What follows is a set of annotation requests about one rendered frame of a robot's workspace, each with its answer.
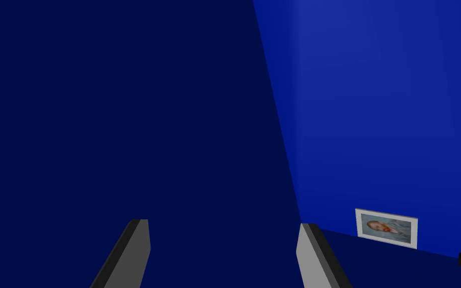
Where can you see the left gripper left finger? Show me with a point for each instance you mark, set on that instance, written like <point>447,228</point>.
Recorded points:
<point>128,256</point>

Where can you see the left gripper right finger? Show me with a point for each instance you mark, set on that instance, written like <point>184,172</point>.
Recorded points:
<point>318,260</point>

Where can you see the white framed portrait picture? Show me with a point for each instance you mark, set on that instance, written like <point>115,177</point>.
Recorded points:
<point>386,228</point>

